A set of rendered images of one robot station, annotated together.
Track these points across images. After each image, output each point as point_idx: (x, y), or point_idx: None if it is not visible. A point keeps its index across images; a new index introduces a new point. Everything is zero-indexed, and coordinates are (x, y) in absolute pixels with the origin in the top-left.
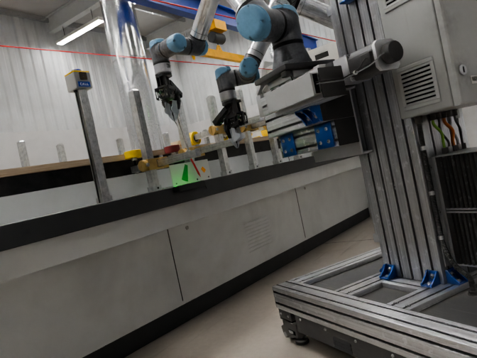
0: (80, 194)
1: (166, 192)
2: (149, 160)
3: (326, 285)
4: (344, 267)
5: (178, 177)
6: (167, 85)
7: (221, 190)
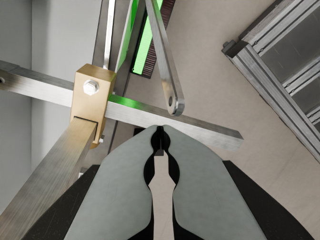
0: (0, 165)
1: (126, 86)
2: (99, 137)
3: (278, 56)
4: (305, 17)
5: (127, 41)
6: None
7: None
